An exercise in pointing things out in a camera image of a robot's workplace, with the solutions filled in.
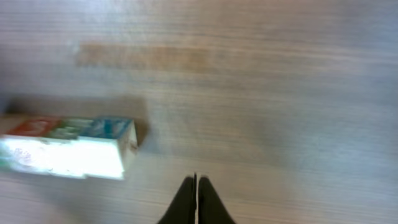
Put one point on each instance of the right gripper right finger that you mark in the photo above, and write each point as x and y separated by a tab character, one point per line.
210	207

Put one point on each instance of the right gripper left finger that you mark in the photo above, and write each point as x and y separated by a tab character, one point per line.
183	206

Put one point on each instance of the yellow sided picture block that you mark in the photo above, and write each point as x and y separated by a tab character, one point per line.
108	145

